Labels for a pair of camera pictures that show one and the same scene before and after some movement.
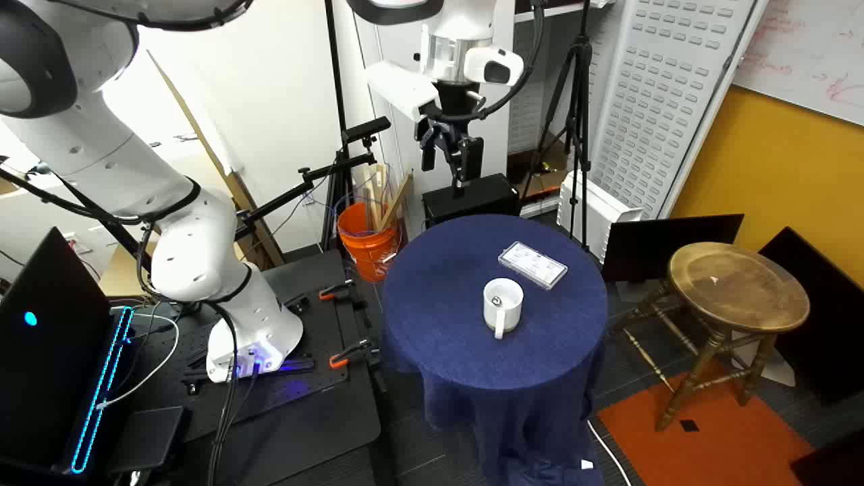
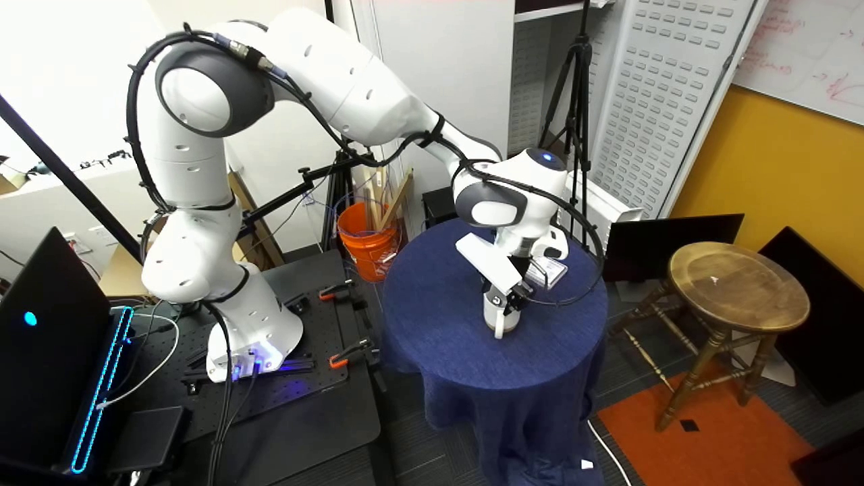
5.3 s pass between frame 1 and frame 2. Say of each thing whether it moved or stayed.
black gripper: moved
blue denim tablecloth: stayed
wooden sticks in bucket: stayed
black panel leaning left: stayed
